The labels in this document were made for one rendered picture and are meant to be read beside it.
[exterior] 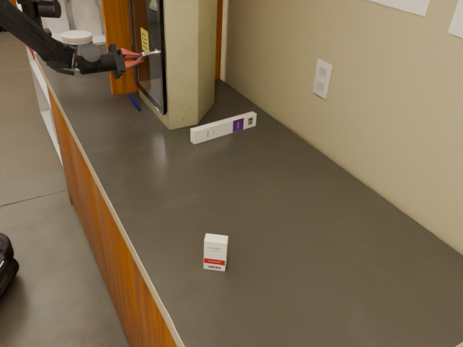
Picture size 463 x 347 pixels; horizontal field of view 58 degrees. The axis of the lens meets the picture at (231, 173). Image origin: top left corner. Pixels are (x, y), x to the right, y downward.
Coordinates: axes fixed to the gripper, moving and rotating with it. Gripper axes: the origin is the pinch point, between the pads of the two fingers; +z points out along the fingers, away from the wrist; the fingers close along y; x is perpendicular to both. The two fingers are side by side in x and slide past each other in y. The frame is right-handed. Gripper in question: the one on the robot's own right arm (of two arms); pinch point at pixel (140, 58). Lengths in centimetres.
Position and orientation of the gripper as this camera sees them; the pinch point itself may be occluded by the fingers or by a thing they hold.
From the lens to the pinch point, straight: 147.8
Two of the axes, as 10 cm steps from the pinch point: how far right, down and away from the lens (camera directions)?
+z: 8.7, -2.3, 4.3
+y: -2.1, -9.7, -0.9
